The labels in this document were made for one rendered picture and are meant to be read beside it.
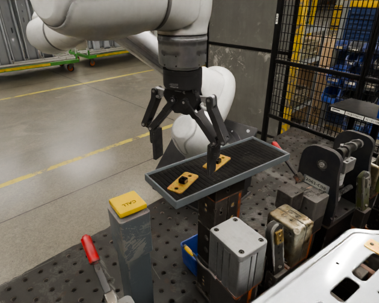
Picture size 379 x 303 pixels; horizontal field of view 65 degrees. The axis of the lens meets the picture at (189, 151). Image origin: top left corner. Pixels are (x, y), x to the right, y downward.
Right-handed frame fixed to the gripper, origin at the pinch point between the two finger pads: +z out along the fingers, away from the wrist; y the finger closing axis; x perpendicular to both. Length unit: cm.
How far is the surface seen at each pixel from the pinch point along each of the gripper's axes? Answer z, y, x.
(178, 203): 6.1, 3.0, -7.0
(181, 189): 5.8, 0.9, -2.6
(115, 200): 6.1, -9.1, -12.7
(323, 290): 22.1, 33.2, 0.8
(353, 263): 22.1, 38.0, 11.7
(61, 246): 122, -124, 40
